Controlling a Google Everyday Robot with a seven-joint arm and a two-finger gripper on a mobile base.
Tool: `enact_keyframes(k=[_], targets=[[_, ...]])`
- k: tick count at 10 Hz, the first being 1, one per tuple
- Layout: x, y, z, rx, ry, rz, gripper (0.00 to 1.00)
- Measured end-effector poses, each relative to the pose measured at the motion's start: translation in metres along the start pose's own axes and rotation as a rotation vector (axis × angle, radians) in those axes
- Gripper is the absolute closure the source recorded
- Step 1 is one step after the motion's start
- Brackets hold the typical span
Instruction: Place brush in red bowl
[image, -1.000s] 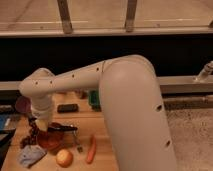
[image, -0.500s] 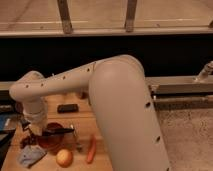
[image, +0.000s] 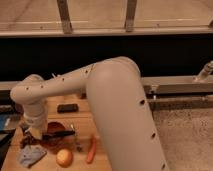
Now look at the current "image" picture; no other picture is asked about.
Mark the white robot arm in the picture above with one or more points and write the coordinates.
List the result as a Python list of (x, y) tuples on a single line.
[(118, 102)]

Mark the black rectangular block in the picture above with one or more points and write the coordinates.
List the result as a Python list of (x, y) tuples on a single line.
[(66, 108)]

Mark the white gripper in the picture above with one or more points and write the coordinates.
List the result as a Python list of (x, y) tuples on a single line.
[(37, 125)]

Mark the yellow apple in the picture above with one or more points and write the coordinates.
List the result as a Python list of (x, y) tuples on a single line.
[(64, 158)]

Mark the red bowl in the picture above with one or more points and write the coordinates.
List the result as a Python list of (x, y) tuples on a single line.
[(54, 144)]

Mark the wooden cutting board table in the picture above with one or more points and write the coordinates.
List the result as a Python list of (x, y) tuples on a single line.
[(85, 127)]

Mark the blue object at left edge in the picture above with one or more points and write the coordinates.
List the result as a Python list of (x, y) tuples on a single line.
[(9, 122)]

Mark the grey blue cloth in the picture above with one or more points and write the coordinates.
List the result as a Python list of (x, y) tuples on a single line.
[(29, 156)]

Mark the black handled brush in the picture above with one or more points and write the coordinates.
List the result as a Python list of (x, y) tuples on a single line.
[(57, 134)]

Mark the orange carrot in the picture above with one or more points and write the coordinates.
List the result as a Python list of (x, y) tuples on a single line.
[(92, 150)]

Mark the bunch of dark grapes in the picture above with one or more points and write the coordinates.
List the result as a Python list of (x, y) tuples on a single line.
[(26, 139)]

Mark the metal fork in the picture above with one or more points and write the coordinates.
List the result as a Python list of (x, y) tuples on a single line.
[(77, 142)]

